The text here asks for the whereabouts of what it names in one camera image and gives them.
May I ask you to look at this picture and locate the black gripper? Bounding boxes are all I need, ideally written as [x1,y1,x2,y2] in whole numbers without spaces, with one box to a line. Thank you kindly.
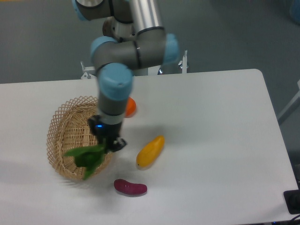
[88,115,127,152]

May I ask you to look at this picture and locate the green bok choy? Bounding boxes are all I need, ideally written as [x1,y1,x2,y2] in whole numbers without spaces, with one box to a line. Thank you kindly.
[63,145,106,180]

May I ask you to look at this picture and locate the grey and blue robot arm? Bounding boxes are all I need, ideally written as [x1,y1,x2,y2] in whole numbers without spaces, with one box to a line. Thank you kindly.
[73,0,180,152]

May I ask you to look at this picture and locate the woven wicker basket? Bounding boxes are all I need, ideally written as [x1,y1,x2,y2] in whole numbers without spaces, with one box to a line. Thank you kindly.
[46,96,98,180]

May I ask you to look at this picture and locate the yellow mango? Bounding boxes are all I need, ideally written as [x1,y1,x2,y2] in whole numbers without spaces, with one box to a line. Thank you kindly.
[136,135,165,168]

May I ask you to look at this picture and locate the orange tangerine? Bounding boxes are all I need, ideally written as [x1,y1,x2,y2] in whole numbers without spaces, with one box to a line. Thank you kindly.
[125,97,136,118]

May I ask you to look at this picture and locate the purple sweet potato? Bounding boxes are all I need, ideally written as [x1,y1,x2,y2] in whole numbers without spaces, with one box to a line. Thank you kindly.
[113,179,148,195]

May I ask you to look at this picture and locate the black device at table edge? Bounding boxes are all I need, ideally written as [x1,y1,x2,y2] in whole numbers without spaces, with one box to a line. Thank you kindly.
[284,190,300,215]

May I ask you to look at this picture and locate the white metal bracket frame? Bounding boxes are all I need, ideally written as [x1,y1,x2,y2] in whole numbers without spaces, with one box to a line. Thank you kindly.
[80,61,97,79]

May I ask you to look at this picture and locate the white clamp post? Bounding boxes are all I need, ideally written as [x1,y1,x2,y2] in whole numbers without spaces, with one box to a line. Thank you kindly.
[178,50,188,74]

